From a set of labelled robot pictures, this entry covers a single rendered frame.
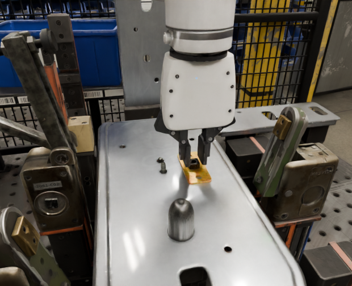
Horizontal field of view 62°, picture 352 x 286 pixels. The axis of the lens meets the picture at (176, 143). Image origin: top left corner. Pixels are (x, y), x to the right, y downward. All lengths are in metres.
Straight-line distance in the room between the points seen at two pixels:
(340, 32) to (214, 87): 2.96
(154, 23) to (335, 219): 0.68
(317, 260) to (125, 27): 0.52
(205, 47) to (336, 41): 2.99
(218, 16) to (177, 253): 0.27
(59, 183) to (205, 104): 0.23
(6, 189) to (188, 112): 0.75
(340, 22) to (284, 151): 2.88
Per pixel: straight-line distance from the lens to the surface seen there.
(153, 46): 0.66
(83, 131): 0.49
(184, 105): 0.39
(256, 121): 0.64
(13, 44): 0.37
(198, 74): 0.37
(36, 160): 0.44
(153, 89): 0.69
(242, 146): 0.58
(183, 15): 0.35
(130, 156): 0.51
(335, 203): 0.97
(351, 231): 0.90
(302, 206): 0.50
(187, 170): 0.46
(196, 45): 0.35
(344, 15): 3.29
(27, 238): 0.28
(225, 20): 0.36
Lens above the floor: 1.28
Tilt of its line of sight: 31 degrees down
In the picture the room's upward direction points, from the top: straight up
